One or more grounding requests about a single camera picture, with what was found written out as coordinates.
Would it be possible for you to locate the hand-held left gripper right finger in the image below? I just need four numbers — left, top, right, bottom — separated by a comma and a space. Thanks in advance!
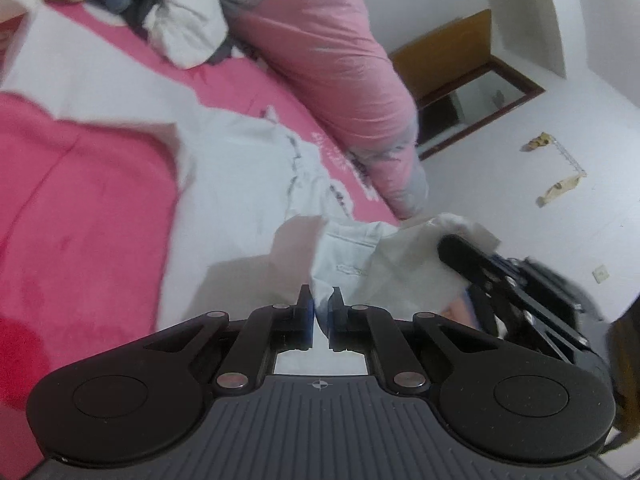
327, 286, 505, 397

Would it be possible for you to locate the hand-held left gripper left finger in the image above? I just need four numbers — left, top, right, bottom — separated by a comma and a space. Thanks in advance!
143, 284, 316, 395

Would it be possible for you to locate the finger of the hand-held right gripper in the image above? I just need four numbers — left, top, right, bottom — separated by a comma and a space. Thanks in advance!
467, 284, 507, 334
437, 233, 497, 287

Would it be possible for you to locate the white shirt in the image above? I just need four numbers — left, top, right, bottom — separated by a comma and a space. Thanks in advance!
0, 5, 501, 376

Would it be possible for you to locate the person's right forearm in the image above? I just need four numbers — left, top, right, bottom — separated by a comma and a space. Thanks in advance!
605, 305, 640, 453

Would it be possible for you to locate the long yellowish hanging cloth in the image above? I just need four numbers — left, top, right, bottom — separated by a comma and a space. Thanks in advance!
536, 177, 583, 207

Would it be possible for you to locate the small brownish hanging cloth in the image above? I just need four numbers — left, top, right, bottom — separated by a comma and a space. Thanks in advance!
522, 132, 553, 152

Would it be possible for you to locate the pink floral blanket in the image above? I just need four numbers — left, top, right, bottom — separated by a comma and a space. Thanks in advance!
0, 0, 401, 480

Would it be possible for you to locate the pink and grey duvet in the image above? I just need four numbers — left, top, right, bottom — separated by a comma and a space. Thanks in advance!
217, 0, 431, 221

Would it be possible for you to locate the white bulky garment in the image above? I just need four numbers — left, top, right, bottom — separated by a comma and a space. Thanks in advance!
142, 0, 231, 68

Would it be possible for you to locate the white wall hook rail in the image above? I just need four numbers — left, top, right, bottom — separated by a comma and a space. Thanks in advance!
550, 134, 587, 177

